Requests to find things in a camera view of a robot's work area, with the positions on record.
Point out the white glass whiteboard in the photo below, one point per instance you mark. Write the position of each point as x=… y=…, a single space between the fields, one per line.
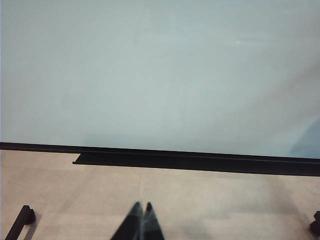
x=150 y=75

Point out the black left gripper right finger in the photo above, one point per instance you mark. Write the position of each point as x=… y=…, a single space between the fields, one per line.
x=151 y=225

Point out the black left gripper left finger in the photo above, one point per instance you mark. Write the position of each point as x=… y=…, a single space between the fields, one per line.
x=131 y=225

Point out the black whiteboard pen tray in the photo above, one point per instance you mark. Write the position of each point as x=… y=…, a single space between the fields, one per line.
x=200 y=162

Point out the black stand foot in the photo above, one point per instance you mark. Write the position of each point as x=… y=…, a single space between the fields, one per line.
x=20 y=221
x=315 y=223

